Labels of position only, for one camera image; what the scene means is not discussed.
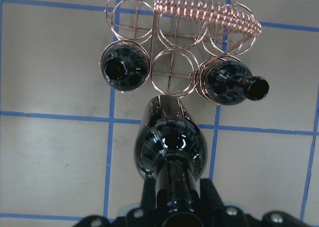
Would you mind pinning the dark glass wine bottle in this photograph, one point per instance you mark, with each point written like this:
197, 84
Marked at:
171, 148

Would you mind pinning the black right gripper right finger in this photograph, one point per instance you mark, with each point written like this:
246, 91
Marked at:
209, 196

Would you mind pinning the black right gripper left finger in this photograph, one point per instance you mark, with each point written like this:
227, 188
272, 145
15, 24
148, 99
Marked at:
148, 201

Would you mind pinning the dark wine bottle in basket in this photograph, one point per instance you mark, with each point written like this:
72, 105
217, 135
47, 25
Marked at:
125, 65

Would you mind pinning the copper wire bottle basket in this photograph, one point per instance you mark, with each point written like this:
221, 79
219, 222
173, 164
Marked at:
181, 35

